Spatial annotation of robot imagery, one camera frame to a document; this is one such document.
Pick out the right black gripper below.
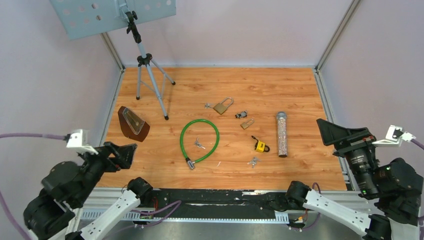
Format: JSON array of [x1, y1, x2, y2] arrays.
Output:
[[313, 118, 376, 196]]

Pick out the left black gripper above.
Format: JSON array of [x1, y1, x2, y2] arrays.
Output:
[[73, 138, 138, 204]]

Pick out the green cable lock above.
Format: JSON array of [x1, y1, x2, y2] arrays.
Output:
[[179, 119, 220, 170]]

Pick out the keys of cable lock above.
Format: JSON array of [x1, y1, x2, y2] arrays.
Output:
[[194, 137, 206, 150]]

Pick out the yellow black padlock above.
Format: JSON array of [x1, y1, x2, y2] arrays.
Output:
[[251, 135, 270, 153]]

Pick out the keys of yellow padlock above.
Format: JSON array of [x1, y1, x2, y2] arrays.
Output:
[[247, 157, 261, 169]]

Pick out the small brass padlock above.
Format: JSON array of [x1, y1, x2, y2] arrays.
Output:
[[240, 118, 255, 130]]

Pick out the large brass padlock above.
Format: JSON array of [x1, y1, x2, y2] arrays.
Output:
[[204, 97, 234, 115]]

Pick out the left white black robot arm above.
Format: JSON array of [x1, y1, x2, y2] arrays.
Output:
[[23, 142, 153, 240]]

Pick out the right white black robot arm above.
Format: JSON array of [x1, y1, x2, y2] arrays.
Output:
[[285, 118, 424, 240]]

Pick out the brown wooden metronome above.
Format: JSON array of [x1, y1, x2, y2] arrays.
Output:
[[117, 106, 151, 142]]

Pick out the glittery silver microphone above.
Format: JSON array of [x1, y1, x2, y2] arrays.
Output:
[[276, 111, 288, 158]]

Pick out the blue music stand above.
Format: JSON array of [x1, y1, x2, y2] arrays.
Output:
[[49, 0, 177, 121]]

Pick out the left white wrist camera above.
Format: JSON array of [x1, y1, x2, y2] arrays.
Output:
[[66, 129, 99, 155]]

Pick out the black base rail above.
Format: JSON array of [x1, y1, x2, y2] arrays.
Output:
[[71, 187, 372, 223]]

